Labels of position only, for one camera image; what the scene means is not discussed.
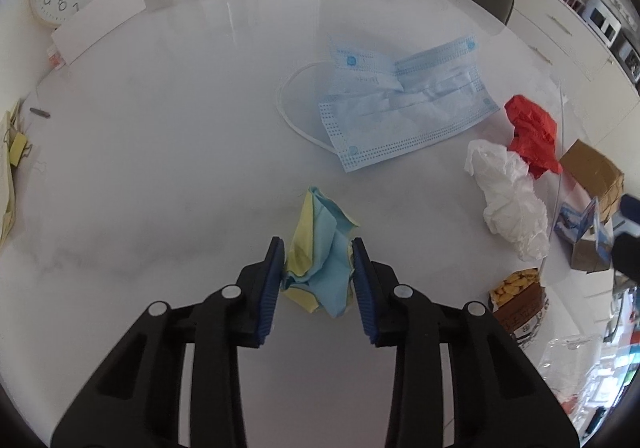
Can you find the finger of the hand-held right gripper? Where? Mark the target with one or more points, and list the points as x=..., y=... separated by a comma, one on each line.
x=629, y=258
x=631, y=208

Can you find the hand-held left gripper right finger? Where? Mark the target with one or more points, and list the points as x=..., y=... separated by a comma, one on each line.
x=362, y=299

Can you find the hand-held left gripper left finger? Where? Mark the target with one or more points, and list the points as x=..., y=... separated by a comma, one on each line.
x=267, y=289

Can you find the yellow and blue paper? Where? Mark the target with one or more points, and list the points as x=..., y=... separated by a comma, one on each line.
x=320, y=248

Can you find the white tissue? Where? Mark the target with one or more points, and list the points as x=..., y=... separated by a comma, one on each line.
x=510, y=198

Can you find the red paper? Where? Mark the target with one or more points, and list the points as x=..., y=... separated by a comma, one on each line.
x=535, y=132

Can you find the blue face mask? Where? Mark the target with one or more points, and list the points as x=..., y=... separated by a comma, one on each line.
x=400, y=102

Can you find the brown cardboard box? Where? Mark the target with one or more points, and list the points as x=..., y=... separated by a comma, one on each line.
x=595, y=172

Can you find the small printed box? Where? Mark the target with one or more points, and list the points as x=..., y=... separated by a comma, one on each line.
x=582, y=228

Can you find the clear plastic bag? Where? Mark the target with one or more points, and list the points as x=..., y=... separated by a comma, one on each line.
x=575, y=368

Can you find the silver toaster oven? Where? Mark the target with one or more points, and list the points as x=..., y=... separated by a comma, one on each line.
x=631, y=60

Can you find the white drawer cabinet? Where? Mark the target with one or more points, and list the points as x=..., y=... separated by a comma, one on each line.
x=565, y=37

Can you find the white microwave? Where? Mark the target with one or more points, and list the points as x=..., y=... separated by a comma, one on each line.
x=602, y=17

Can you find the yellow paper sheet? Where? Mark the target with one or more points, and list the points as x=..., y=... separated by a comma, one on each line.
x=6, y=193

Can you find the yellow binder clip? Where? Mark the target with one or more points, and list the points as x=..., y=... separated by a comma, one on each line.
x=17, y=147

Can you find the small dark screw bit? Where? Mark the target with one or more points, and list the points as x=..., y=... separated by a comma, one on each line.
x=39, y=111

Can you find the small red packet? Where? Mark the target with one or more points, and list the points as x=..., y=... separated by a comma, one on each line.
x=55, y=58

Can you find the white card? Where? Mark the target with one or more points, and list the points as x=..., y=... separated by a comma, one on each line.
x=100, y=17

